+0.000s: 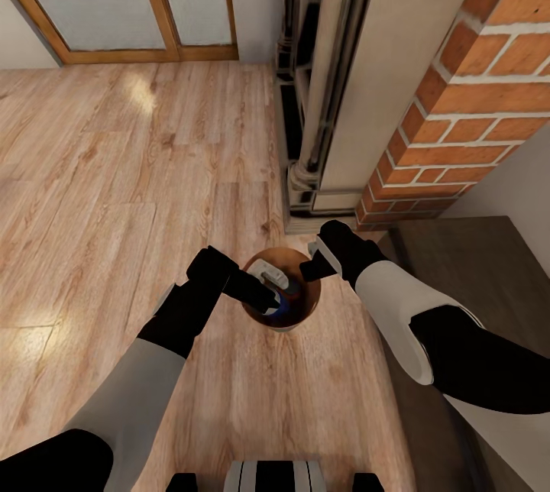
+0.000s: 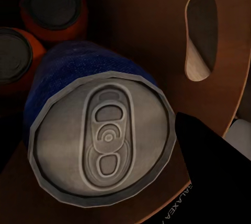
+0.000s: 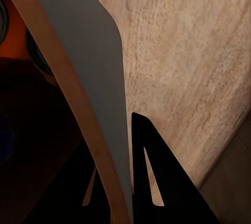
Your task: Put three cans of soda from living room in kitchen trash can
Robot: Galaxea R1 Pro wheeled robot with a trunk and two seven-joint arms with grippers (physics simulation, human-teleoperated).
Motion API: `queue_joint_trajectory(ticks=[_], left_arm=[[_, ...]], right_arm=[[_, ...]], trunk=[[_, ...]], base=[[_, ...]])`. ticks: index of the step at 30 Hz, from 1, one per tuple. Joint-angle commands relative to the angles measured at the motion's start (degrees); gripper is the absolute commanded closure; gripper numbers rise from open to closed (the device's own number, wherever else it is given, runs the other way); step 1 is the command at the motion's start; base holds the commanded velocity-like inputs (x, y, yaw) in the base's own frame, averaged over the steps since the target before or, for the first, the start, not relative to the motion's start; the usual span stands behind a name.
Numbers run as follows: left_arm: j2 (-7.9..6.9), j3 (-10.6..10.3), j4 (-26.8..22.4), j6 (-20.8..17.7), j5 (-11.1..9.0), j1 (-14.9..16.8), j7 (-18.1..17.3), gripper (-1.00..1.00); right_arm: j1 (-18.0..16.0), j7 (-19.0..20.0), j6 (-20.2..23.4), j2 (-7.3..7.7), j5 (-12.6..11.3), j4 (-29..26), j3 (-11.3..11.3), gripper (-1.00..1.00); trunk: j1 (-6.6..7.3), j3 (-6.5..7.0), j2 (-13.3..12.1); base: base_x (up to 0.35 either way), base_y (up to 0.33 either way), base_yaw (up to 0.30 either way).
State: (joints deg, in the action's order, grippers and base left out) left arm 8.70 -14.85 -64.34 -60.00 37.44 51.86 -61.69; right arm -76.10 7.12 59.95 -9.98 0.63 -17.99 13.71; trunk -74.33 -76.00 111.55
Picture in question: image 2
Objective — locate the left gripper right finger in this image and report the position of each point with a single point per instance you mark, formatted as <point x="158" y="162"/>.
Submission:
<point x="219" y="174"/>

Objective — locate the cabinet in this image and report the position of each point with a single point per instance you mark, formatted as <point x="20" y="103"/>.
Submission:
<point x="202" y="19"/>

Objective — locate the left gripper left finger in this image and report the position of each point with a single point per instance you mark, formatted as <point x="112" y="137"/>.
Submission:
<point x="10" y="136"/>

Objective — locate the can of soda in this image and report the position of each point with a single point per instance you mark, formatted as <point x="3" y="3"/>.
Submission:
<point x="55" y="21"/>
<point x="20" y="54"/>
<point x="97" y="128"/>

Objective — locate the trash can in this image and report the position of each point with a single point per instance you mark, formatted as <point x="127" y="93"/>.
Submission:
<point x="154" y="35"/>

